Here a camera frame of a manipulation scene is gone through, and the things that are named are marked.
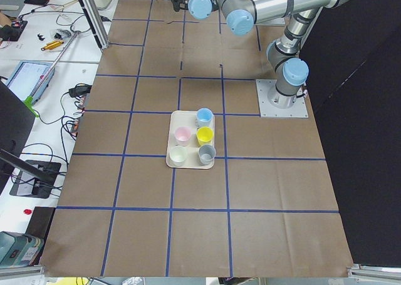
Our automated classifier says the green box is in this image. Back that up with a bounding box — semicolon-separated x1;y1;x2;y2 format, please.
1;231;44;269

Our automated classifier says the grey plastic cup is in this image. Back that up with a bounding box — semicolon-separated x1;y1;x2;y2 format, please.
198;144;216;165

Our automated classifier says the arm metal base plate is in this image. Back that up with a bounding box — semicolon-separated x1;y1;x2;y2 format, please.
256;79;309;118

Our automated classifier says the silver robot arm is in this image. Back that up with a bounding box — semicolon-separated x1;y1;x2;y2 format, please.
171;0;349;109

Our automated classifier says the cream plastic tray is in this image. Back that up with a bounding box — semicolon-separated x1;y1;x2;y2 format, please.
165;110;214;170

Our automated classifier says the cream white plastic cup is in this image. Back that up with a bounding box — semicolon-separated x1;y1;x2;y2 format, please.
169;145;187;167

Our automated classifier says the pink plastic cup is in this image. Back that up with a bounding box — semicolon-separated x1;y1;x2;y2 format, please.
174;127;192;147

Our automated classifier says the black electronics box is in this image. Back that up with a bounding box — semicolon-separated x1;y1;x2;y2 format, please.
9;160;61;199

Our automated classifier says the gold cylinder tool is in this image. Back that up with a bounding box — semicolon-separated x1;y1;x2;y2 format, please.
41;40;65;51

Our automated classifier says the aluminium frame post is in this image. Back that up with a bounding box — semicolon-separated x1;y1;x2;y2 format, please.
78;0;110;50

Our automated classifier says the long metal rod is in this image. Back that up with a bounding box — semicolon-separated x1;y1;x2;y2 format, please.
24;31;81;115

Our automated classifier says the blue plastic cup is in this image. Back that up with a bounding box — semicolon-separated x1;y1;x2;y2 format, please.
195;108;214;127

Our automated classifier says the tablet with blue case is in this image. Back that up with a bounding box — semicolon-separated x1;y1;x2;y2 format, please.
6;60;55;105

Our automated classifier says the black monitor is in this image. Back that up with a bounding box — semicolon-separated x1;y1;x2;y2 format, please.
0;81;53;185

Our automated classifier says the yellow plastic cup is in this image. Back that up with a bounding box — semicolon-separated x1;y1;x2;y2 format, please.
196;127;214;147

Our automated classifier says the black power adapter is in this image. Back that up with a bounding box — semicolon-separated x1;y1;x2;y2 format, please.
68;84;92;98

